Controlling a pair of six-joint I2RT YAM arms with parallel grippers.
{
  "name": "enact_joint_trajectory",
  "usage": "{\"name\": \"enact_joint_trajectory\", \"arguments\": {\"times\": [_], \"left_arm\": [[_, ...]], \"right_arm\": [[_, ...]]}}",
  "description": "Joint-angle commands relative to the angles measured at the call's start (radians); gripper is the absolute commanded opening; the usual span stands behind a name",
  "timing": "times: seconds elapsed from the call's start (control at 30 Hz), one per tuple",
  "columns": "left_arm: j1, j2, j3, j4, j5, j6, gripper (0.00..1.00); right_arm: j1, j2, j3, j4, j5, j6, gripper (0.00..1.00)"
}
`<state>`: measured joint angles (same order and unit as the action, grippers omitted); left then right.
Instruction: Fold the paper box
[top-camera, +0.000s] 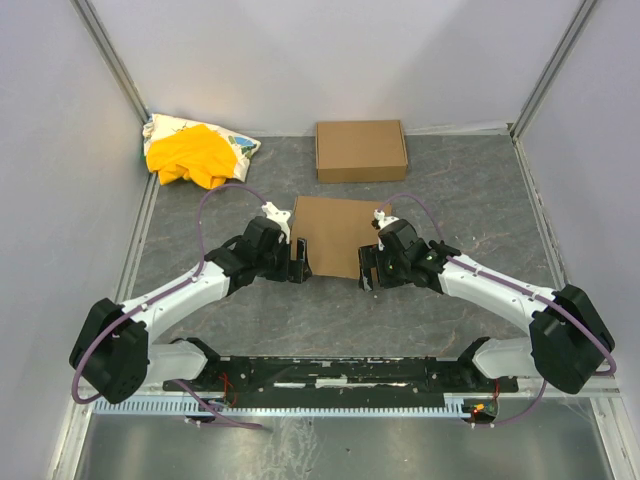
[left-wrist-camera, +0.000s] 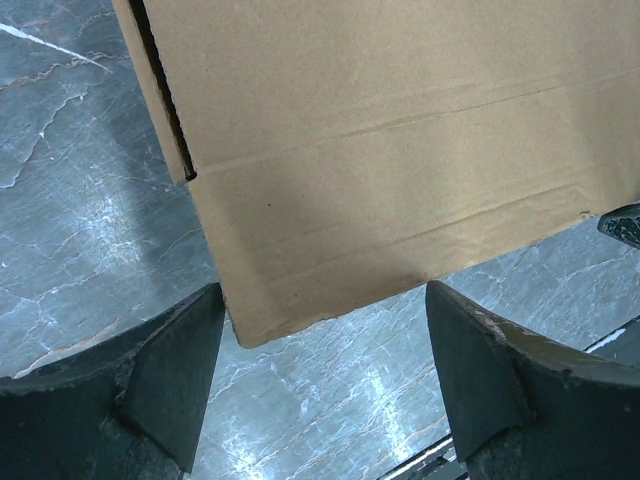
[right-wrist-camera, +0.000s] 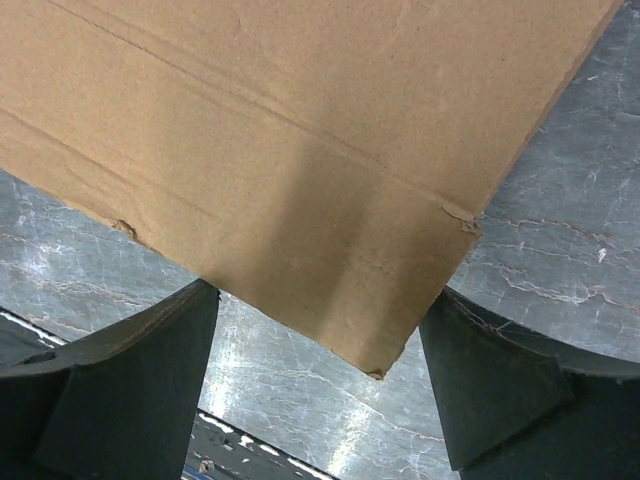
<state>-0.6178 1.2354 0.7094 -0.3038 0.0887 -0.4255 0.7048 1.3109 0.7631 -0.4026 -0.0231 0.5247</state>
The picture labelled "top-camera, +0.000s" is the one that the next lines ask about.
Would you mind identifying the cardboard box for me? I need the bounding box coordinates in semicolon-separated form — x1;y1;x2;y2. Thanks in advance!
315;120;408;184
292;196;380;280

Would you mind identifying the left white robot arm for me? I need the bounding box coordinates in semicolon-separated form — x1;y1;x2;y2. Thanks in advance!
69;217;312;404

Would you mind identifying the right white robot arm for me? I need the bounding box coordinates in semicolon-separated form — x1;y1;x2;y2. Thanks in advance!
358;211;616;394

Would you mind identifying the folded cardboard box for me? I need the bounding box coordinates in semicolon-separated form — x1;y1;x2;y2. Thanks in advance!
315;120;408;184

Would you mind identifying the yellow cloth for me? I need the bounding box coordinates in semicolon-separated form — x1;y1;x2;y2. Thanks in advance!
146;124;238;190

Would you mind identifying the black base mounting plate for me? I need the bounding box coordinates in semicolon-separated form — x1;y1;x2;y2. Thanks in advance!
186;356;518;408

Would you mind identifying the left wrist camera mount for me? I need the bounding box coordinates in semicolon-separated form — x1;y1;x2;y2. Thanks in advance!
261;201;292;244

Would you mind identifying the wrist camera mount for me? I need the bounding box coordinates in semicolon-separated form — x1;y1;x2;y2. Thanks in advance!
261;201;292;244
372;210;399;251

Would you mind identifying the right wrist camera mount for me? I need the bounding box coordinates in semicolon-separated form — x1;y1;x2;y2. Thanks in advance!
372;210;399;251

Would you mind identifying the left aluminium corner post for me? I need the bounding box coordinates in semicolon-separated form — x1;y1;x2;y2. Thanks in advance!
70;0;150;124

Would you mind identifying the aluminium corner post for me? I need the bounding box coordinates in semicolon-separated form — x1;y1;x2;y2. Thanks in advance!
70;0;150;124
509;0;600;141

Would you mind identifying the slotted cable duct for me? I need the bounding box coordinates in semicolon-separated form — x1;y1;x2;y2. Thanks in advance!
92;395;471;419

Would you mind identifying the right aluminium corner post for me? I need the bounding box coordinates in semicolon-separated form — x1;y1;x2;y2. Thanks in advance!
509;0;600;141

